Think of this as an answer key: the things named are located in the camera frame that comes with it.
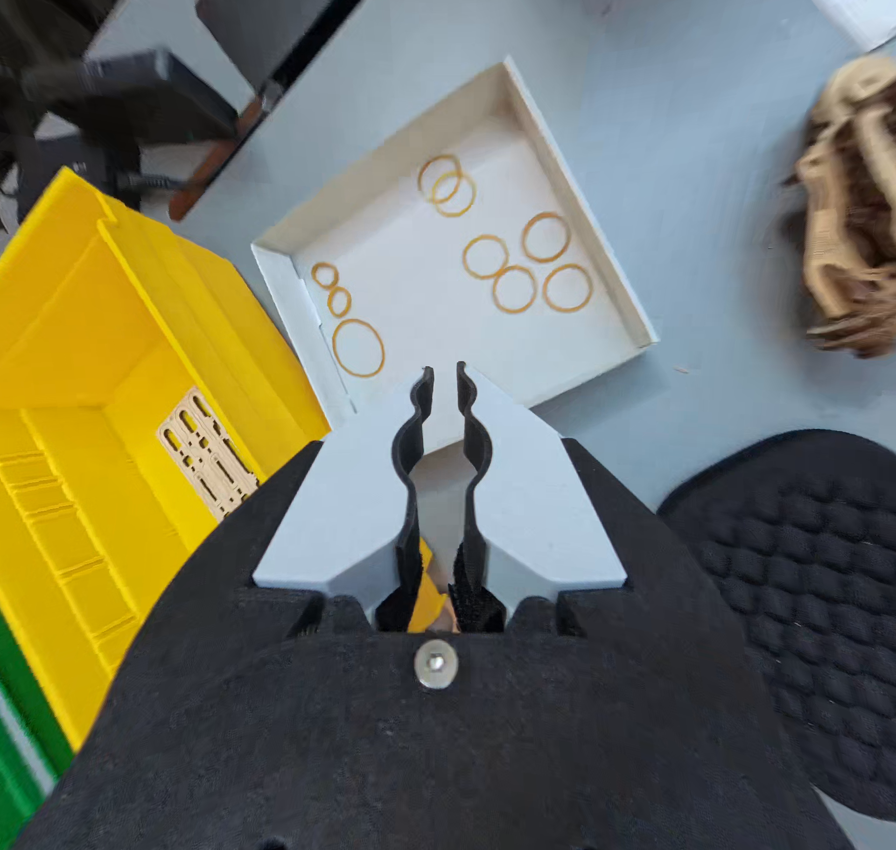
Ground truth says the black quilted cushion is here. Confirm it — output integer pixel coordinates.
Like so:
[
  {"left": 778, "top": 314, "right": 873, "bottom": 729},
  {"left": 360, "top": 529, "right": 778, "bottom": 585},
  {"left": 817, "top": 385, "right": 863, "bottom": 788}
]
[{"left": 657, "top": 429, "right": 896, "bottom": 823}]

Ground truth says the dark flat panel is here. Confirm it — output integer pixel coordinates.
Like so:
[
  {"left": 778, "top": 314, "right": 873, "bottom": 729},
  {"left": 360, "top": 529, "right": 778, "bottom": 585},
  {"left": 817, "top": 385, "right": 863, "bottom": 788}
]
[{"left": 195, "top": 0, "right": 401, "bottom": 97}]

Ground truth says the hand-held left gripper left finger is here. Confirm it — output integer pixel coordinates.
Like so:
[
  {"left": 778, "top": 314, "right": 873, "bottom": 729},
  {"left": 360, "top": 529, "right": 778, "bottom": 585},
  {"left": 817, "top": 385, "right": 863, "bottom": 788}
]
[{"left": 252, "top": 366, "right": 436, "bottom": 633}]

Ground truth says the yellow plastic bin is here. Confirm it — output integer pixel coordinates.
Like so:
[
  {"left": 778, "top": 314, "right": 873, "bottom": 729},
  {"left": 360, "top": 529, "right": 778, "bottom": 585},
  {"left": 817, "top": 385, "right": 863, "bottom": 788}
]
[{"left": 0, "top": 166, "right": 331, "bottom": 753}]

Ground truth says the group of rubber bands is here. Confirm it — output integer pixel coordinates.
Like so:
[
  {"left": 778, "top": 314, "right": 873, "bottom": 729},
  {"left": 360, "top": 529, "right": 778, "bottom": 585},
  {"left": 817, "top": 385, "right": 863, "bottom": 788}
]
[{"left": 310, "top": 153, "right": 595, "bottom": 379}]

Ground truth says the green plastic crate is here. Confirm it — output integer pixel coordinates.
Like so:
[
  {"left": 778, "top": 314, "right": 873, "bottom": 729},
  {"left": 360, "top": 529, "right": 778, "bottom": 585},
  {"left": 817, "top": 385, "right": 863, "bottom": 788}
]
[{"left": 0, "top": 612, "right": 75, "bottom": 850}]

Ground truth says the black office chair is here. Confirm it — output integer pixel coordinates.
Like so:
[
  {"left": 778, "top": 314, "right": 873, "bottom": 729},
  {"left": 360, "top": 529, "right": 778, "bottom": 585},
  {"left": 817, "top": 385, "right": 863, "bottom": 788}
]
[{"left": 0, "top": 49, "right": 240, "bottom": 216}]

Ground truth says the laser-cut wooden parts sheet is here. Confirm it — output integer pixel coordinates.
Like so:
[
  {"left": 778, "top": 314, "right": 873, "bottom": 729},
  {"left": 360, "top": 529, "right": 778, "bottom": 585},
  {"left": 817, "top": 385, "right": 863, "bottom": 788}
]
[{"left": 157, "top": 386, "right": 261, "bottom": 522}]

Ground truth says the wooden model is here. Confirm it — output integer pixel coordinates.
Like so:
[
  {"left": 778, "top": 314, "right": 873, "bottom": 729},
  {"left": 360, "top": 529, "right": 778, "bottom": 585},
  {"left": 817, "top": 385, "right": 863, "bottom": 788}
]
[{"left": 783, "top": 54, "right": 896, "bottom": 360}]

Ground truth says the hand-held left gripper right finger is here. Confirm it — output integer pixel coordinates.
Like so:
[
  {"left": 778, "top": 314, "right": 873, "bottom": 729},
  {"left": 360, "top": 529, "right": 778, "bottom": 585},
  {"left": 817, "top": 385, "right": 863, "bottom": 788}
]
[{"left": 454, "top": 361, "right": 629, "bottom": 633}]

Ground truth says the white cardboard tray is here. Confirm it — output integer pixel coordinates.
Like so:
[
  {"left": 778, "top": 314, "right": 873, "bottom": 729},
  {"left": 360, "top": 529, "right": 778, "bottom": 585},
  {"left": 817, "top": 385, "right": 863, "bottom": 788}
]
[{"left": 251, "top": 56, "right": 660, "bottom": 474}]

